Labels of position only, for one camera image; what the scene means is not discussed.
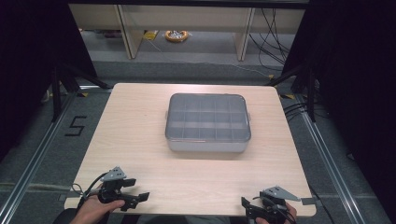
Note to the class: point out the person's right hand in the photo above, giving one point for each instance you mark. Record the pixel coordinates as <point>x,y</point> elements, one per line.
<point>291,214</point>

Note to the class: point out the black metal stand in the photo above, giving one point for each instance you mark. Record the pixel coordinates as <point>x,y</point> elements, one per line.
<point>56,93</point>
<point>310,93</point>

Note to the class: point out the person's left hand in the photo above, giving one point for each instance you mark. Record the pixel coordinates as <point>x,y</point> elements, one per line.
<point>93,210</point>

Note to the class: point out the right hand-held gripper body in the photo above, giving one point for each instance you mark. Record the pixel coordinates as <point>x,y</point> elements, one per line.
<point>274,196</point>

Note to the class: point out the white desk frame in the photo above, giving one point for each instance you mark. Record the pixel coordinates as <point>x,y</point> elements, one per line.
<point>130,31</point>

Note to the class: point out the grey tape tab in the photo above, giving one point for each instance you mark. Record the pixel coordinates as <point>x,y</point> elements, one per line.
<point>308,201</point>

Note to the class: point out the yellow packet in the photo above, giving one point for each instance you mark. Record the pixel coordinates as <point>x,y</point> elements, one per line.
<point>151,35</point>

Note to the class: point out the grey compartment storage box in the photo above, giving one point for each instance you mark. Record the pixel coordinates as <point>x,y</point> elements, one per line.
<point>207,123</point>

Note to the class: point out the black curtain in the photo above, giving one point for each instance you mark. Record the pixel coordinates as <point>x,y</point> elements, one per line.
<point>31,62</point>
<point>358,77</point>

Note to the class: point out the aluminium floor rail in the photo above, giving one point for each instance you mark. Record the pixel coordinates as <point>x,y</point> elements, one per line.
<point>31,165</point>
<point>330,168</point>

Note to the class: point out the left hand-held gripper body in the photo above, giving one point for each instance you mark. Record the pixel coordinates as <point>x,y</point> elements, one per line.
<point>110,189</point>

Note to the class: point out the orange tape roll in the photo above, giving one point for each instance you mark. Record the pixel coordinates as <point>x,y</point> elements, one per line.
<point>176,36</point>

